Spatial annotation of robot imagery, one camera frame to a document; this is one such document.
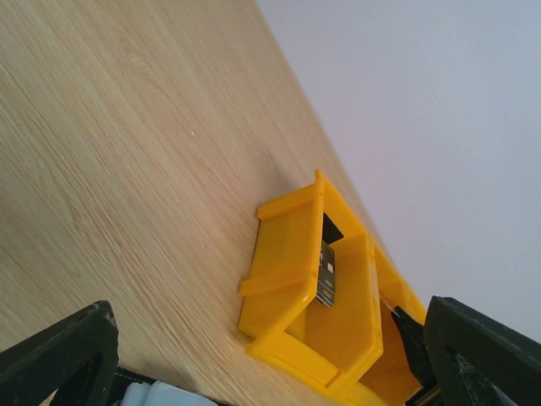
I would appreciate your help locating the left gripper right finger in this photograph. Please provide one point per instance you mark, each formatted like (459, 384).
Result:
(475, 357)

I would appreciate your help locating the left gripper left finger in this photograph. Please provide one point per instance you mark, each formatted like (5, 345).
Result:
(73, 360)

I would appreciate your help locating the black VIP card stack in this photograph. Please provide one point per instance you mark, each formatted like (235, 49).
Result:
(325, 293)

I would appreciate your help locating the orange plastic sorting bin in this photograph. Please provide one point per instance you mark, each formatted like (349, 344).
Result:
(351, 352)

